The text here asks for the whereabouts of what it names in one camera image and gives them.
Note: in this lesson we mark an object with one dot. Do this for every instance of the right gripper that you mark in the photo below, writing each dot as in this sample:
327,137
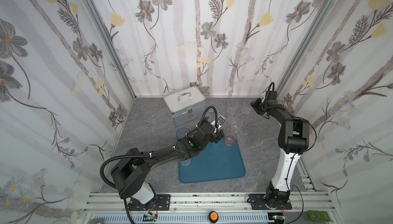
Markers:
258,106

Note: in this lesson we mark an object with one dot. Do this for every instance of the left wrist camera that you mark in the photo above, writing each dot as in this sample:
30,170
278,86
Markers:
218,124

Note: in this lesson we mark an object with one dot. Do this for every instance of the green circuit board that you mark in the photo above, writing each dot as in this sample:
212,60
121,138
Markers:
319,216

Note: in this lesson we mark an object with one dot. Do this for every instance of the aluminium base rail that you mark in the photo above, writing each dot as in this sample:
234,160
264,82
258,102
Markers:
200,198

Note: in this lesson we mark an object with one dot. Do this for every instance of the teal plastic tray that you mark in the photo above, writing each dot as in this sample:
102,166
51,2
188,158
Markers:
217,162

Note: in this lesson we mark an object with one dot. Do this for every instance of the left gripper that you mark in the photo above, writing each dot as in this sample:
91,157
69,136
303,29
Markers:
215,134

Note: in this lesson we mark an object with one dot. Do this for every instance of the clear glass tumbler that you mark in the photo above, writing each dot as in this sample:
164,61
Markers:
236,126
231,119
232,106
246,107
185,162

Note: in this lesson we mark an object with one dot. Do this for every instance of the white perforated cable duct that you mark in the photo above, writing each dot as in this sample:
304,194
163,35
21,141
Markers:
182,218

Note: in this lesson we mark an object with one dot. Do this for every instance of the blue plastic cup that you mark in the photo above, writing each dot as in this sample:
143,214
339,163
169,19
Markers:
182,133

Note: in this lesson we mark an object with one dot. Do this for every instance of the pink plastic cup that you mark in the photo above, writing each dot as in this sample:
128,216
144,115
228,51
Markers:
230,138

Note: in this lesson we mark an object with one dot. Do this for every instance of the silver first aid case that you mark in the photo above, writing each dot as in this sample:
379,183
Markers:
185,105

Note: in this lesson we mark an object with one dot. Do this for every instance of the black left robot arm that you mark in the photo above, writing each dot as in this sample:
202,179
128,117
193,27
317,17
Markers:
127,173

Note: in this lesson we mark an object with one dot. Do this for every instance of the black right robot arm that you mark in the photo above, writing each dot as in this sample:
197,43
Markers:
293,140

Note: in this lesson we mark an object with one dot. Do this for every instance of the small metal scissors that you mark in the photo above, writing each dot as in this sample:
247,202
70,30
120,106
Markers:
148,122

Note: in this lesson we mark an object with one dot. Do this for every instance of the orange emergency button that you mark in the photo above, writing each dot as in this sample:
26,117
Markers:
213,217

